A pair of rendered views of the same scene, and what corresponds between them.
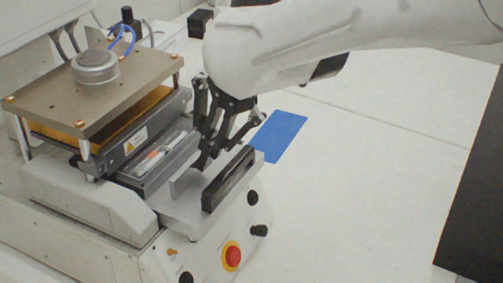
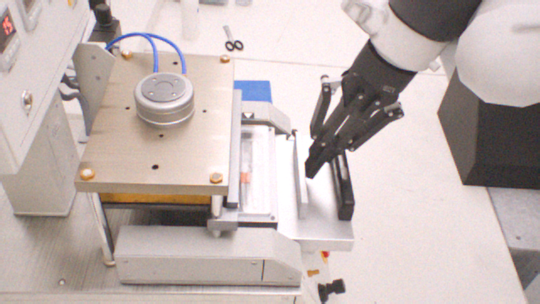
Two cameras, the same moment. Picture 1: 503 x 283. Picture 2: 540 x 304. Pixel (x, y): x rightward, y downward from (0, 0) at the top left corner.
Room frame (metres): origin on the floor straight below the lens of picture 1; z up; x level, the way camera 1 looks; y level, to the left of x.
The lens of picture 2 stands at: (0.31, 0.43, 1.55)
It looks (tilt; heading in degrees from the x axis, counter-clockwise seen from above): 45 degrees down; 327
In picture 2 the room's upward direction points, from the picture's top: 5 degrees clockwise
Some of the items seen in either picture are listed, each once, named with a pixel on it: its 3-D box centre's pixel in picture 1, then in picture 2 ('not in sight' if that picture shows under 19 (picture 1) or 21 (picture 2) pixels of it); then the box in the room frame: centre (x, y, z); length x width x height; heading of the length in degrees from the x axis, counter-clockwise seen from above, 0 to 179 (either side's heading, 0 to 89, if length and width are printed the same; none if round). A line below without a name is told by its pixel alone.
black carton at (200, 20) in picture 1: (200, 23); (97, 2); (1.66, 0.16, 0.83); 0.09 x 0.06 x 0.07; 159
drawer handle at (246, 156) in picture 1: (229, 176); (341, 174); (0.69, 0.04, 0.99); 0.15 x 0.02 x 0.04; 152
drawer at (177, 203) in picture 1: (163, 160); (253, 180); (0.76, 0.16, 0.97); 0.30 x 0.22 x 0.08; 62
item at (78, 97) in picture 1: (93, 80); (147, 113); (0.85, 0.28, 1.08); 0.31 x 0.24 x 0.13; 152
